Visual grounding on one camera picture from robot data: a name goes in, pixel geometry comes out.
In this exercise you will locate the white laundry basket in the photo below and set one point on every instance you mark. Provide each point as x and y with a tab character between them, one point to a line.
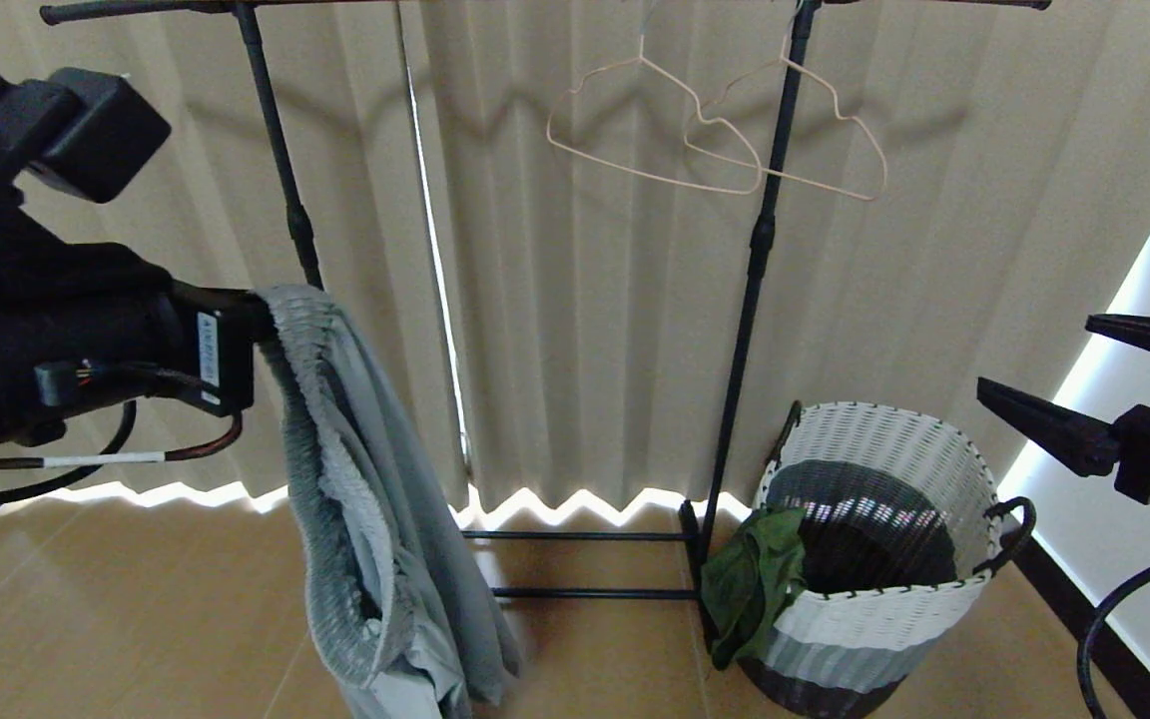
884	439

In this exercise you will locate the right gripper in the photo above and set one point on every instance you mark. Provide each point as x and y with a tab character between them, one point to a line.
1139	459

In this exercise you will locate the pale grey shorts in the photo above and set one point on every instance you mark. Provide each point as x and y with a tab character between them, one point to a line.
405	559

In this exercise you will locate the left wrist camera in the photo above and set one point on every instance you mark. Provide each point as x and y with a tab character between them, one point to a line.
86	130

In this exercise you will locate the green garment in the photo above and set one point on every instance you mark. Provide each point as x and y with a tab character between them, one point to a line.
750	579

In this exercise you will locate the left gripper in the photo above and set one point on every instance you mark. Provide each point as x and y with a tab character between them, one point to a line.
86	340

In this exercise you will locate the pink clothes hanger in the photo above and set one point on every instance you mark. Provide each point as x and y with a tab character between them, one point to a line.
882	175
641	60

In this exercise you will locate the black clothes rack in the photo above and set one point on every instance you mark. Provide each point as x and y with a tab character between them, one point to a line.
761	240

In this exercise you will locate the beige curtain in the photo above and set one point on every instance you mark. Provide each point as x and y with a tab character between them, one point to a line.
585	300

